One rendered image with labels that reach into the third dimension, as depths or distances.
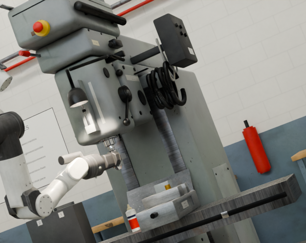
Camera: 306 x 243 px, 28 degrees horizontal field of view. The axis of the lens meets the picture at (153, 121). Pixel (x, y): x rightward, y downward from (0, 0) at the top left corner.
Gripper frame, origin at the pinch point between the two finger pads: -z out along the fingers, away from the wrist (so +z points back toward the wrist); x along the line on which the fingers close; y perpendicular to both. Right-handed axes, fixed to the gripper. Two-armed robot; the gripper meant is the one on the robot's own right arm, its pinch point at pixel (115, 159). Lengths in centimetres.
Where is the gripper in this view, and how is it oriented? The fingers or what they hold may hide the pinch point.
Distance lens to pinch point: 241.7
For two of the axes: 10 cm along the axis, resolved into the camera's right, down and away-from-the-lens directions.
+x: -7.0, 3.3, 6.4
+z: -6.3, 1.5, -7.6
